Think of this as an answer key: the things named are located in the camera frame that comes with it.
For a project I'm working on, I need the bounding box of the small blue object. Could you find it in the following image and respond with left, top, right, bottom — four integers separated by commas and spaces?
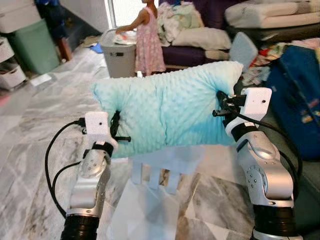
91, 42, 105, 54

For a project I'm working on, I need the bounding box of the purple fabric sofa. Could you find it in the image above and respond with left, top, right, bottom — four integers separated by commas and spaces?
161, 0, 320, 68

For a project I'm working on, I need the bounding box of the colourful clothes pile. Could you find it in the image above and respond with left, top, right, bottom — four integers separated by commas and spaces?
242, 37, 320, 87

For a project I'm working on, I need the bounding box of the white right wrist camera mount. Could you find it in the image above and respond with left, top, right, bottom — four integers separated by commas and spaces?
225, 87, 273, 140

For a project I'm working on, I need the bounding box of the white papers stack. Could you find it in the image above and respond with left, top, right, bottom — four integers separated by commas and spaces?
114, 31, 138, 46

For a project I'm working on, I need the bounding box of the teal dotted plush pillow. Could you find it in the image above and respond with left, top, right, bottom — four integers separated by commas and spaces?
91, 61, 244, 159

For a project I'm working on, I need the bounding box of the white storage rack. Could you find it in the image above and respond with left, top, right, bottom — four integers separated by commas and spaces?
0, 0, 43, 92

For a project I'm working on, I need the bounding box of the white paper sheet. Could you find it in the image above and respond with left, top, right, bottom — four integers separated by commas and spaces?
30, 73, 54, 87

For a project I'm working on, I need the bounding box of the light blue child chair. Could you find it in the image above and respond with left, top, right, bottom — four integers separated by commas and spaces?
106, 145, 207, 240
229, 32, 259, 71

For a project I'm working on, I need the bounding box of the pastel clothes pile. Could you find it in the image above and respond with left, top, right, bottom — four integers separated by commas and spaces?
157, 1, 205, 44

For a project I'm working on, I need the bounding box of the girl in pink dress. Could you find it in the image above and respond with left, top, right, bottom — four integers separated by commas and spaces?
116, 0, 167, 77

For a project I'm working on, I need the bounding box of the green plastic bin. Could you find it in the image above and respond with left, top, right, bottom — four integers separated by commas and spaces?
7, 20, 61, 76

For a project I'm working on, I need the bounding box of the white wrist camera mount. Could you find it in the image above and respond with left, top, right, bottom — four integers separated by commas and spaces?
83, 111, 119, 151
225, 87, 273, 140

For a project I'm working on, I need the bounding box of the blue suitcase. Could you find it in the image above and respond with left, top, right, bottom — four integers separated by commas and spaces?
264, 45, 320, 161

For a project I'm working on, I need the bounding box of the grey plastic trash bin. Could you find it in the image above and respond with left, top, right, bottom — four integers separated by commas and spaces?
100, 29, 137, 79

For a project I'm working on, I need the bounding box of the person in blue clothes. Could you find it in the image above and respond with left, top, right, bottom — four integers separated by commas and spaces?
35, 0, 73, 63

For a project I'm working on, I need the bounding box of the beige folded mattress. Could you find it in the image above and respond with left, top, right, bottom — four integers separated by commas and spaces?
224, 0, 320, 29

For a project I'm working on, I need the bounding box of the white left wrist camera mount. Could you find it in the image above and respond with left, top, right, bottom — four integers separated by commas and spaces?
83, 111, 119, 151

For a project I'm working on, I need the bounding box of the cream cushion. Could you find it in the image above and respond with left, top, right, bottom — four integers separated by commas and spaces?
171, 27, 232, 51

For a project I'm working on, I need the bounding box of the green leather sofa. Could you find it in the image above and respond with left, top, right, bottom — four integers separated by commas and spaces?
234, 80, 320, 240

